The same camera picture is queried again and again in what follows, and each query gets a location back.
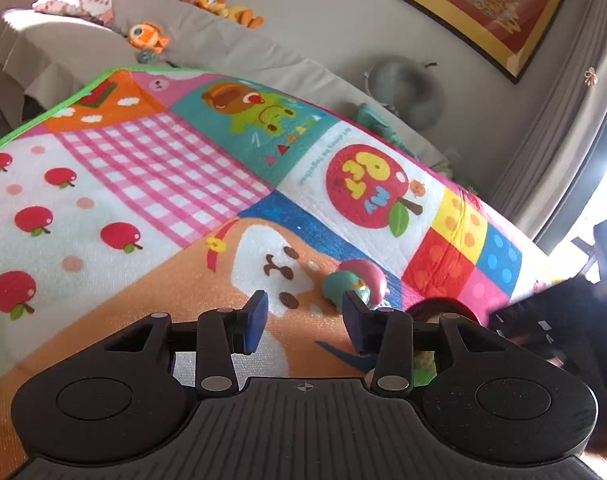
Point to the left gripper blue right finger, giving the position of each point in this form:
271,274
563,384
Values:
388,335

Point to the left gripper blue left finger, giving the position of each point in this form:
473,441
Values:
222,333

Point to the crochet doll red hat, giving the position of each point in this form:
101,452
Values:
426,317

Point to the pink pig figurine toy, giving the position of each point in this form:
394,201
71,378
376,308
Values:
361,276

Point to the colourful cartoon play mat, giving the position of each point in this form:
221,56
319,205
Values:
181,191

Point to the teal cloth on sofa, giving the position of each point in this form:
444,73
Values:
368,119

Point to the orange fish plush toy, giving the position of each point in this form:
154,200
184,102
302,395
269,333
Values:
146,36

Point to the beige sofa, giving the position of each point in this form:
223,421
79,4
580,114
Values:
50,49

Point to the orange tiger plush toy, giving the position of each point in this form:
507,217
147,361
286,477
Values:
240,15

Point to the framed red picture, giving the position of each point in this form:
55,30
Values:
488,5

